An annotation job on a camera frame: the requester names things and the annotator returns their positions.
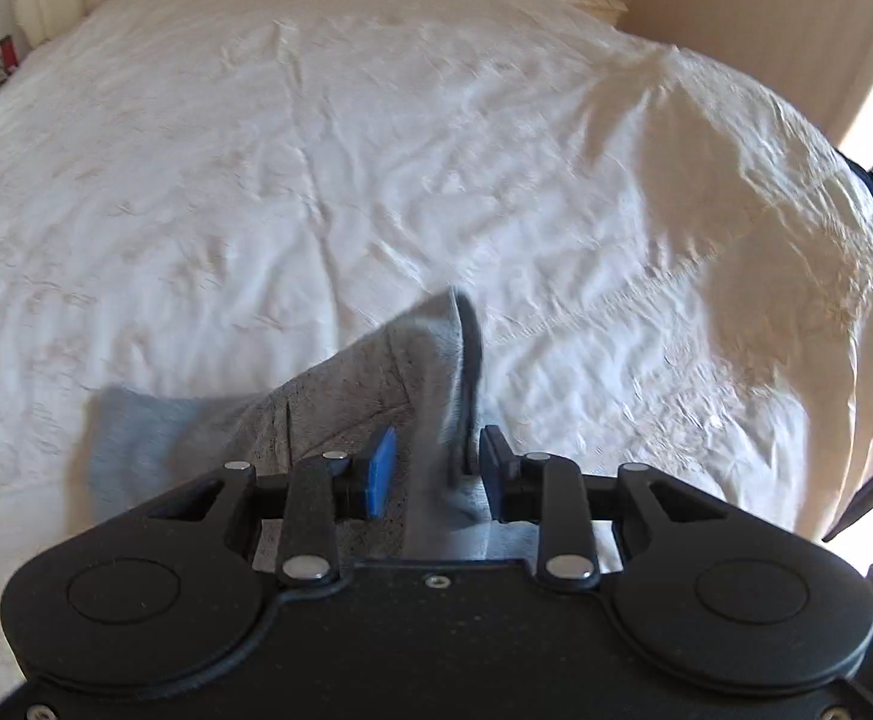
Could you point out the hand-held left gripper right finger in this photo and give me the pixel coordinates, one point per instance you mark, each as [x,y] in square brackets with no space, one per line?
[492,469]

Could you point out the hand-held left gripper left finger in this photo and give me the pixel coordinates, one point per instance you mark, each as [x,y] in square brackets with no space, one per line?
[380,469]

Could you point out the grey speckled pants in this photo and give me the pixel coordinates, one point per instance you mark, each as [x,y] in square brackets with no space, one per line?
[346,397]

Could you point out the white embroidered bedspread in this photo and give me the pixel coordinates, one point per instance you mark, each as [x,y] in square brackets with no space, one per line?
[331,165]

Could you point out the cream nightstand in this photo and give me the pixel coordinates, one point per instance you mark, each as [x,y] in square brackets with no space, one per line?
[603,6]

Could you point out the red box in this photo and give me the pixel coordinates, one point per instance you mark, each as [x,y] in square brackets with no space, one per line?
[8,54]

